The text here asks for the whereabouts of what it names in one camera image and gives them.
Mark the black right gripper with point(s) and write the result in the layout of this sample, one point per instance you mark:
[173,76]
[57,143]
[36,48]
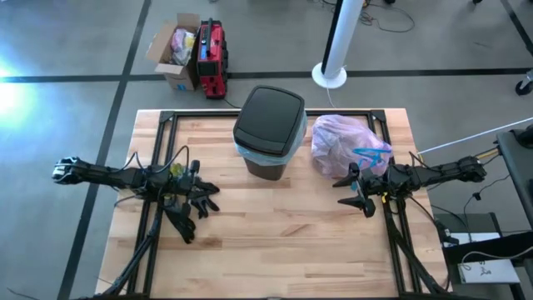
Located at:
[377,183]

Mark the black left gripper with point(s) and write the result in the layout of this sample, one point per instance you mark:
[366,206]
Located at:
[183,183]

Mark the grey black work glove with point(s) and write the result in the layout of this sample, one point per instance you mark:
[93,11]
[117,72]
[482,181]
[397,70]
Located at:
[181,221]
[206,202]

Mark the pink translucent trash bag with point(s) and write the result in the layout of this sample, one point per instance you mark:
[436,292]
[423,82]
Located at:
[345,146]

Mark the black trash bin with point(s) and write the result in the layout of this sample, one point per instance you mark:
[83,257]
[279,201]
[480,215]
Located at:
[266,171]

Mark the blue plastic trash bag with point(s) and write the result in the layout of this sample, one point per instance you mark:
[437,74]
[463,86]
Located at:
[291,143]

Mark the black bin lid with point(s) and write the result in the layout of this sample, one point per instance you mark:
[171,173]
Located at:
[270,120]

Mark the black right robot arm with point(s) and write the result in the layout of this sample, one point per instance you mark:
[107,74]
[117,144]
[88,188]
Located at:
[441,171]

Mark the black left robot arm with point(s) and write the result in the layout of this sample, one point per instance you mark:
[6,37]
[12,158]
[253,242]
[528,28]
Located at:
[108,175]

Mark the potted succulent plant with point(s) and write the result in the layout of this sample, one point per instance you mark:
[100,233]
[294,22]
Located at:
[177,170]

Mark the red tool case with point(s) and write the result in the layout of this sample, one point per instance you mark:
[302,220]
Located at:
[212,62]

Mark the open cardboard box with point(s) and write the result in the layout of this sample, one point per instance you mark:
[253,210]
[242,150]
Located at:
[164,48]

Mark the pink yellow plastic packets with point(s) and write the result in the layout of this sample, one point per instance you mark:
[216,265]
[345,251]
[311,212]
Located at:
[182,41]

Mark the white paper sheet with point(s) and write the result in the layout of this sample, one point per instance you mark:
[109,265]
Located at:
[491,273]

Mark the white round pillar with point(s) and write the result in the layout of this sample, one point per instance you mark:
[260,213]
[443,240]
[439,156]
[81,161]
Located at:
[345,29]

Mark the black side desk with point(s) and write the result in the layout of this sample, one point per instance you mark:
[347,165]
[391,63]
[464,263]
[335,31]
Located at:
[520,175]

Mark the black caster wheel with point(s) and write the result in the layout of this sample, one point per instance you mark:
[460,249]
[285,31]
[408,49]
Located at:
[525,86]

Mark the black rig frame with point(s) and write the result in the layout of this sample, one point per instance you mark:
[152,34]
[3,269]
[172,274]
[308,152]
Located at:
[200,114]

